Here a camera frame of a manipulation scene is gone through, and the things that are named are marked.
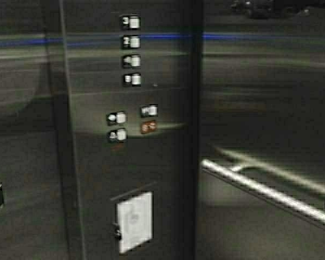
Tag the door close button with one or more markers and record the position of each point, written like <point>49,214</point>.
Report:
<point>150,110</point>

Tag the alarm bell button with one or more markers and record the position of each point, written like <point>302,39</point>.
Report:
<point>117,135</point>

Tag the door open button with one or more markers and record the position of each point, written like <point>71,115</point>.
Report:
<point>117,118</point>

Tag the basement floor button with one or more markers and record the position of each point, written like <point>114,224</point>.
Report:
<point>132,80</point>

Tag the floor one button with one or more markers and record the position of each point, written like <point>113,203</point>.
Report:
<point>131,61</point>

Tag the side elevator handrail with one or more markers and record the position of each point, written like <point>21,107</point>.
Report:
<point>269,183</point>

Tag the floor two button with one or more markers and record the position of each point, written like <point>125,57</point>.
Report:
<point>131,42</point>

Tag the floor three button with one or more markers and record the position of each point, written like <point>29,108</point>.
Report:
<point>130,22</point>

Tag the white phone panel door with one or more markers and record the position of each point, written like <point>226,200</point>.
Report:
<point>134,218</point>

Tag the red emergency stop switch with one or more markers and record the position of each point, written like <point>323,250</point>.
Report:
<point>148,127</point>

